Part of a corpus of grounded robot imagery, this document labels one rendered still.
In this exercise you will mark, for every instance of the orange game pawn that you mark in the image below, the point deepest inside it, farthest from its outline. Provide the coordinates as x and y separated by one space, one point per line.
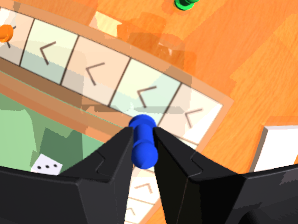
6 33

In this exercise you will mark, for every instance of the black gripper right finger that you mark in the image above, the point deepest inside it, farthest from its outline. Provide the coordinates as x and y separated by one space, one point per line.
197 190

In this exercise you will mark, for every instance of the white die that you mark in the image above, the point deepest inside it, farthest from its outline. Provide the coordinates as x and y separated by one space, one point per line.
45 165

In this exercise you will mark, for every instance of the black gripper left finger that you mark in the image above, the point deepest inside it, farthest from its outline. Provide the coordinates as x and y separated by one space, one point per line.
94 191

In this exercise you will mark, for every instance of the blue pawn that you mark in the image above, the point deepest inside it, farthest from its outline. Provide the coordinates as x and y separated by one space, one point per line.
144 155

